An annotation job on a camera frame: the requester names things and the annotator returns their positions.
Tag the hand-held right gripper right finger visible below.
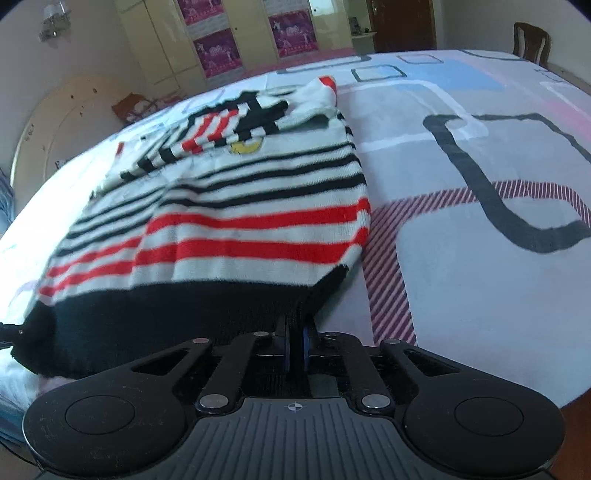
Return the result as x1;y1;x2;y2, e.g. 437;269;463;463
301;327;463;416

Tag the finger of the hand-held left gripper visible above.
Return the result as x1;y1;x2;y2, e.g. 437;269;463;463
0;322;27;348

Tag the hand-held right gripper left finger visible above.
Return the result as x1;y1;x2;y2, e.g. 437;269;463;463
130;327;293;415

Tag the striped cartoon sweater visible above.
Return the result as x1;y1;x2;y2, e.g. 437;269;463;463
9;76;373;382

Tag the blue curtain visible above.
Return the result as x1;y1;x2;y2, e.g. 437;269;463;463
0;167;17;237

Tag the printed bedsheet with squares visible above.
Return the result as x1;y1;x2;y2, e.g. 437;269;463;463
0;48;591;462

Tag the cream round headboard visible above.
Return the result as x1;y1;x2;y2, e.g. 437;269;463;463
11;71;136;195

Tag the orange cartoon cushion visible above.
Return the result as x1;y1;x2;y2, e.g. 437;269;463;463
113;93;158;123

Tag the pink bedsheet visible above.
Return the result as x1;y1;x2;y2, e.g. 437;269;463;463
238;45;371;79

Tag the white corner shelf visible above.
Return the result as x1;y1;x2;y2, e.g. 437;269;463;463
348;16;380;54

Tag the cream wardrobe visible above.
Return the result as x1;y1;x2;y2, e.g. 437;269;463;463
113;0;371;89

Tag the brown wooden door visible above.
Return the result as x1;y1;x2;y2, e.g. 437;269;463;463
366;0;437;54

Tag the brown wooden chair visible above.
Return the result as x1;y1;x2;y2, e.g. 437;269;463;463
512;21;550;66

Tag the purple wall poster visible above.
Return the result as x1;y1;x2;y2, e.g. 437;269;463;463
267;10;319;59
177;0;221;27
192;28;241;79

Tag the glass wall lamp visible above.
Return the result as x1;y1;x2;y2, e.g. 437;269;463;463
39;0;73;43

